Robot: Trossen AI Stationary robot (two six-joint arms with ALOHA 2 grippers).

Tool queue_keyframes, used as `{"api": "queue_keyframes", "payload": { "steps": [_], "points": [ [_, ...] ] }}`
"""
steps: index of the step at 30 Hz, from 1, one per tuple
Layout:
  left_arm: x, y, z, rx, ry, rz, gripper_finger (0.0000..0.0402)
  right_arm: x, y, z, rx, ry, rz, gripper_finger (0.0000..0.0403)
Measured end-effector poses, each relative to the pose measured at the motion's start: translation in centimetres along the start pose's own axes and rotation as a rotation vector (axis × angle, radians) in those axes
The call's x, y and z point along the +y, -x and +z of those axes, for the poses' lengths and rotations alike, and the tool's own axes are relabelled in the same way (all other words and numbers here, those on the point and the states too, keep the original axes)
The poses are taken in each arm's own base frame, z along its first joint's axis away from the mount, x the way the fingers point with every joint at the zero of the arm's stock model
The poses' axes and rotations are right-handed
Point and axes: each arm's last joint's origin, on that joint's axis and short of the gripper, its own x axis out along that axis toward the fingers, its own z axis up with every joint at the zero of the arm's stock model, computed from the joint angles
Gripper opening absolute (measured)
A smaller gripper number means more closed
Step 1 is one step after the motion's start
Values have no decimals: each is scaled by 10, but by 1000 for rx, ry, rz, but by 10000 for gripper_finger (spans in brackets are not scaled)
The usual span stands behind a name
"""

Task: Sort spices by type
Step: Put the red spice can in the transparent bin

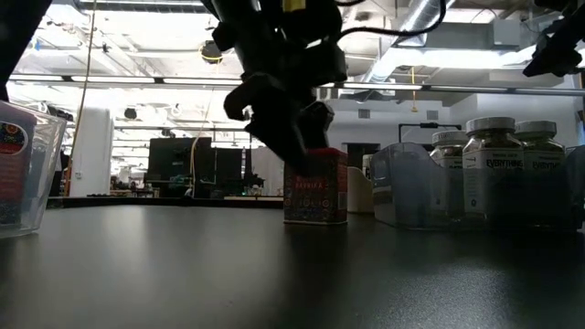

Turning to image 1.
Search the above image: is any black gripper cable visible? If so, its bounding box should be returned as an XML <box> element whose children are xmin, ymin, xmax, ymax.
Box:
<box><xmin>335</xmin><ymin>0</ymin><xmax>448</xmax><ymax>40</ymax></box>

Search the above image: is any silver ventilation duct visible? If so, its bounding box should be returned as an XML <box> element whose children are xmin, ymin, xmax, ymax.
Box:
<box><xmin>363</xmin><ymin>0</ymin><xmax>458</xmax><ymax>84</ymax></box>

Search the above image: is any white plastic bin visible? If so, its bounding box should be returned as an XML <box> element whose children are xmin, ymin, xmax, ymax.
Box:
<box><xmin>346</xmin><ymin>165</ymin><xmax>377</xmax><ymax>215</ymax></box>

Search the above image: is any black partition screen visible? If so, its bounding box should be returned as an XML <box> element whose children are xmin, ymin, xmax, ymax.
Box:
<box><xmin>146</xmin><ymin>136</ymin><xmax>244</xmax><ymax>198</ymax></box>

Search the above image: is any white curtain panel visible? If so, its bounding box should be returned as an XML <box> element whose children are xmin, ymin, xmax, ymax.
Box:
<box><xmin>250</xmin><ymin>145</ymin><xmax>285</xmax><ymax>197</ymax></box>

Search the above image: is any black camera stand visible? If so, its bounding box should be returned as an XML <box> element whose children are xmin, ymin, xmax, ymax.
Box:
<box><xmin>398</xmin><ymin>122</ymin><xmax>463</xmax><ymax>143</ymax></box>

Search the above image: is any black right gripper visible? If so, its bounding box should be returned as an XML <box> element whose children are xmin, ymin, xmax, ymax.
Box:
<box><xmin>523</xmin><ymin>0</ymin><xmax>585</xmax><ymax>79</ymax></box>

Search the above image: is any black round ceiling fixture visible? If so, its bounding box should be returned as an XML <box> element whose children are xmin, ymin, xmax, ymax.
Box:
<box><xmin>199</xmin><ymin>39</ymin><xmax>225</xmax><ymax>65</ymax></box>

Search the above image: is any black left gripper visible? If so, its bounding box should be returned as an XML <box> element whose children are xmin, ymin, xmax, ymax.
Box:
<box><xmin>200</xmin><ymin>0</ymin><xmax>348</xmax><ymax>175</ymax></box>

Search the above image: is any clear plastic bin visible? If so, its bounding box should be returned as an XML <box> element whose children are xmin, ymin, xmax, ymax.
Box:
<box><xmin>0</xmin><ymin>99</ymin><xmax>69</xmax><ymax>239</ymax></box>

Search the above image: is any grey translucent plastic bin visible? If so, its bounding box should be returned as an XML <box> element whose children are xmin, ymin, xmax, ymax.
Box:
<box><xmin>368</xmin><ymin>141</ymin><xmax>585</xmax><ymax>232</ymax></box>

